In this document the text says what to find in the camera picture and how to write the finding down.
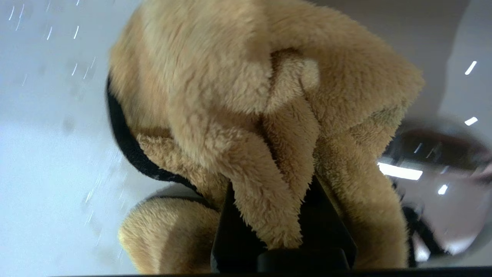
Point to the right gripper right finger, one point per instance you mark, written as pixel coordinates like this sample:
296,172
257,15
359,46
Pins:
324,231

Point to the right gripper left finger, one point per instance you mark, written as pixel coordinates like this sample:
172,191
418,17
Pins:
232,246

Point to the yellow cloth with black trim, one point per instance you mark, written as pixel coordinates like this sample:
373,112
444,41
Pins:
230,96

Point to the white sink basin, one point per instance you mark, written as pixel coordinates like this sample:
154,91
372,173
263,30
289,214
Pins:
50,154

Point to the chrome drain stopper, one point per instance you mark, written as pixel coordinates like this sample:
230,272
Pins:
449,200

